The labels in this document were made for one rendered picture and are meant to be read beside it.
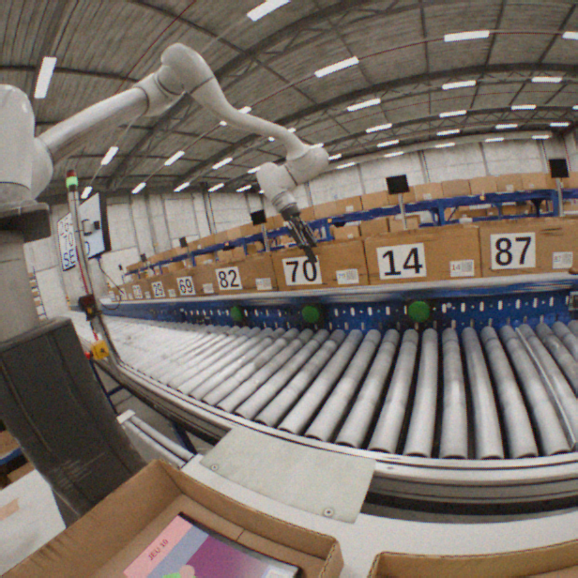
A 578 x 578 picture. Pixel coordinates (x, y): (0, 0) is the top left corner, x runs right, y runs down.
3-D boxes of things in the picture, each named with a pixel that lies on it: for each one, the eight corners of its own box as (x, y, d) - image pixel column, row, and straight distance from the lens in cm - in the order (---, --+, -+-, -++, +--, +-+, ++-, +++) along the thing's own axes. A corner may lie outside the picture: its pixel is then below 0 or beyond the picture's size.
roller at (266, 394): (232, 428, 64) (225, 413, 61) (320, 338, 98) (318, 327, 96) (247, 434, 61) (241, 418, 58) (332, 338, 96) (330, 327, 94)
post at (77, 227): (114, 377, 135) (65, 199, 135) (123, 373, 136) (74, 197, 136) (122, 384, 124) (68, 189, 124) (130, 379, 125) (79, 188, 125)
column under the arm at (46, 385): (80, 553, 54) (-62, 374, 41) (48, 477, 75) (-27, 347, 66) (180, 468, 53) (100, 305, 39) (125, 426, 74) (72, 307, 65)
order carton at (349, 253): (278, 293, 106) (269, 254, 104) (309, 277, 130) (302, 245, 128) (369, 287, 89) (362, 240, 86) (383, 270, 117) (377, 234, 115)
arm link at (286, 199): (266, 204, 97) (274, 216, 96) (283, 190, 93) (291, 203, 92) (280, 204, 105) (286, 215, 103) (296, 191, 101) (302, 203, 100)
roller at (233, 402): (215, 420, 69) (208, 406, 66) (306, 337, 101) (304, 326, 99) (228, 426, 65) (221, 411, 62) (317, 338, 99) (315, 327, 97)
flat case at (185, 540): (246, 664, 36) (241, 664, 34) (128, 575, 44) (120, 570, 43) (302, 569, 35) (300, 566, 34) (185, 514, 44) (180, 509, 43)
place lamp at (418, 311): (408, 323, 83) (407, 302, 80) (408, 321, 84) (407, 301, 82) (430, 322, 83) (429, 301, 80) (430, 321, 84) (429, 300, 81)
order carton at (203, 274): (179, 298, 164) (172, 273, 163) (211, 286, 181) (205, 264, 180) (218, 296, 133) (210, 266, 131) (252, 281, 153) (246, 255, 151)
